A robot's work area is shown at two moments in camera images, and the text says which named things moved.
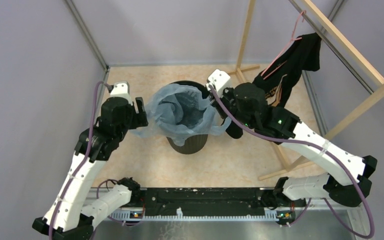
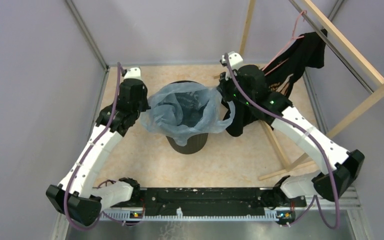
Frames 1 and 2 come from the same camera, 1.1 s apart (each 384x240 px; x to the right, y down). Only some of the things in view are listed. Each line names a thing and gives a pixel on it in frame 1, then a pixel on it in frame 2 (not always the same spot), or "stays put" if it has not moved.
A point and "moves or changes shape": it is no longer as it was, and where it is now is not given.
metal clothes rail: x=357 y=74 stays put
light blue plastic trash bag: x=179 y=111 moves or changes shape
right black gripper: x=215 y=103 -> x=222 y=87
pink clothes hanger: x=291 y=39 stays put
